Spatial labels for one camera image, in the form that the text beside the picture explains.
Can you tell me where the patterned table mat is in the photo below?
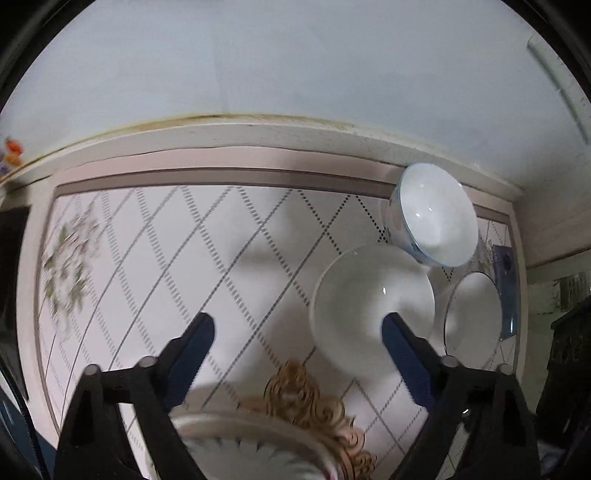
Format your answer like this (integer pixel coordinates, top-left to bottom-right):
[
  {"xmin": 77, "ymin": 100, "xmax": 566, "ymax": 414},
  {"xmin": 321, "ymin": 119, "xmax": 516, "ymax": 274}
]
[{"xmin": 36, "ymin": 147, "xmax": 523, "ymax": 479}]

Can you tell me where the white bowl blue pattern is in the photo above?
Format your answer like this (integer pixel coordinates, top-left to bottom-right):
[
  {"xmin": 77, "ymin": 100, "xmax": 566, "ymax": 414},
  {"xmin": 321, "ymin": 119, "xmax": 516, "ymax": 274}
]
[{"xmin": 383, "ymin": 163, "xmax": 479, "ymax": 268}]

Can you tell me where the blue smartphone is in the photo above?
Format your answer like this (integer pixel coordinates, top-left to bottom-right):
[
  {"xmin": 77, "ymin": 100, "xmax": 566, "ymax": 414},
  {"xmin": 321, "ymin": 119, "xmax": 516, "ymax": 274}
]
[{"xmin": 492, "ymin": 245, "xmax": 519, "ymax": 340}]

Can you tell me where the white bowl thin dark rim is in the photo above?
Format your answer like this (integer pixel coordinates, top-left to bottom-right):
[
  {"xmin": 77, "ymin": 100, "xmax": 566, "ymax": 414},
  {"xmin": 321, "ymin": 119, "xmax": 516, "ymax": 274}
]
[{"xmin": 444, "ymin": 272, "xmax": 502, "ymax": 369}]

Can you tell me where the colourful wall sticker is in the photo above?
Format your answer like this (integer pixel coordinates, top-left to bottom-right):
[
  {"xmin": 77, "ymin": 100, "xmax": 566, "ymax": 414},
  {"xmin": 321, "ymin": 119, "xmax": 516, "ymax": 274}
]
[{"xmin": 0, "ymin": 137, "xmax": 23, "ymax": 177}]

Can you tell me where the white plate blue leaf rim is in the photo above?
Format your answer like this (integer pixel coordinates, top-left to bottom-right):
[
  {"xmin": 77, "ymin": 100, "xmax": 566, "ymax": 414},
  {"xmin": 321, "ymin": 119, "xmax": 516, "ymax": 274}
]
[{"xmin": 147, "ymin": 412, "xmax": 343, "ymax": 480}]

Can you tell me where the plain white bowl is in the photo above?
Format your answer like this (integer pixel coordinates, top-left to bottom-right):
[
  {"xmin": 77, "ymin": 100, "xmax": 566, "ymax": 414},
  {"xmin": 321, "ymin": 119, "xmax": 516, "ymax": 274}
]
[{"xmin": 310, "ymin": 244, "xmax": 435, "ymax": 380}]

